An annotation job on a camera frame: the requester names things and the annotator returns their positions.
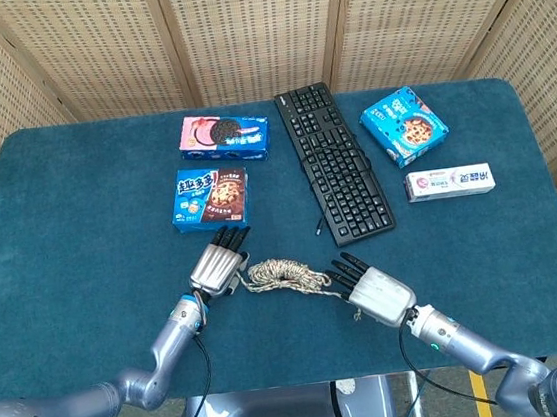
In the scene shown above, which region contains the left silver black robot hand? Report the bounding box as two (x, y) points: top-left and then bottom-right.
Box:
(182, 223), (259, 300)

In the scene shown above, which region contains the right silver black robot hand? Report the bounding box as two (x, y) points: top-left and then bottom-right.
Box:
(322, 244), (421, 335)

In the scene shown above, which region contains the bundle of twine rope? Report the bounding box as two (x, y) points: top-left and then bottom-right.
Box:
(236, 248), (364, 333)

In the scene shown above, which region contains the blue brown chocolate cookie box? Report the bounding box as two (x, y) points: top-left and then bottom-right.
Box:
(165, 161), (255, 236)

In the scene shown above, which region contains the blue table mat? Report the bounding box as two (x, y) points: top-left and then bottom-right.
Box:
(0, 66), (557, 417)

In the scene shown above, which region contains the pink blue Oreo cookie box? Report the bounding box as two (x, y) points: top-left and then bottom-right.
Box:
(176, 107), (274, 172)

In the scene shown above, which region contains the white toothpaste box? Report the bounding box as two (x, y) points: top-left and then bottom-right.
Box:
(402, 161), (498, 205)

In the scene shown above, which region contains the black computer keyboard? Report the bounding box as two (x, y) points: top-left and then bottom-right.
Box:
(272, 74), (399, 254)

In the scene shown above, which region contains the blue chip cookie box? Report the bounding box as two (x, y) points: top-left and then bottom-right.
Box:
(356, 81), (453, 173)

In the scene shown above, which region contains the woven bamboo folding screen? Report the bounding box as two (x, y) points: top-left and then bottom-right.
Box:
(0, 0), (557, 372)

